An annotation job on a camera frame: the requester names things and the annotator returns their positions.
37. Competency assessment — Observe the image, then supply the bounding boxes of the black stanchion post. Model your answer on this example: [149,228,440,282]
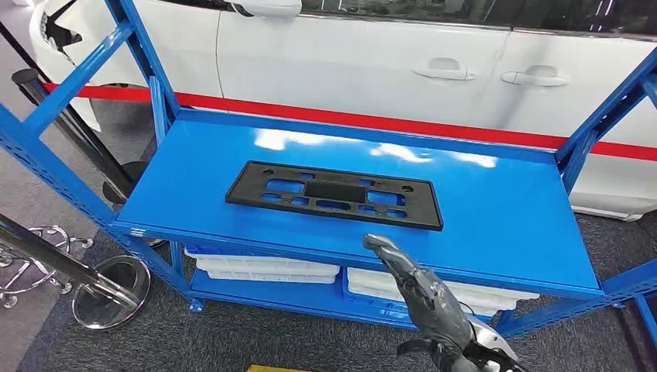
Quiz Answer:
[11,67,150,205]

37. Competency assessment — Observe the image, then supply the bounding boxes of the black plastic frame part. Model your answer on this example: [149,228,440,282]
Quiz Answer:
[225,160,444,232]

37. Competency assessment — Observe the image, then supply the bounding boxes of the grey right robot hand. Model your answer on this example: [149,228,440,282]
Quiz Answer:
[363,233,481,372]

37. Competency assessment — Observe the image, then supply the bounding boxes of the blue metal shelf rack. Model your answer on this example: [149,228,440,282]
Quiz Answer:
[0,0,657,355]

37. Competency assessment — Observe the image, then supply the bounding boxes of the white plastic bin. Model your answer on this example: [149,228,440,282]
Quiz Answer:
[347,267,540,304]
[349,284,517,313]
[208,270,337,285]
[184,249,341,277]

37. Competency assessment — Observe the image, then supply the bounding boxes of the chrome chair base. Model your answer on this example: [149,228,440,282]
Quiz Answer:
[0,225,95,310]

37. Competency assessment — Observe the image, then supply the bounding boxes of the chrome stanchion post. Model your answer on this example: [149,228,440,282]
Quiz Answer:
[0,212,151,331]

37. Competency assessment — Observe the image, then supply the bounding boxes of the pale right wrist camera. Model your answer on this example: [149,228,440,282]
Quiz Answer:
[470,317,517,360]

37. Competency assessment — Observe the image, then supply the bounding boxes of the red barrier belt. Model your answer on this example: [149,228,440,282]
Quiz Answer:
[43,83,657,163]

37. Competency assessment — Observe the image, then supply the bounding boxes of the black barrier belt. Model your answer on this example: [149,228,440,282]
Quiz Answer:
[0,20,50,83]

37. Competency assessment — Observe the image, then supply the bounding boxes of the white car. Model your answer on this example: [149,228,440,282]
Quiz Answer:
[28,0,657,222]

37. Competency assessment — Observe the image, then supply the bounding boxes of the blue plastic bin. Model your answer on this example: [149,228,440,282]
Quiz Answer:
[342,267,411,315]

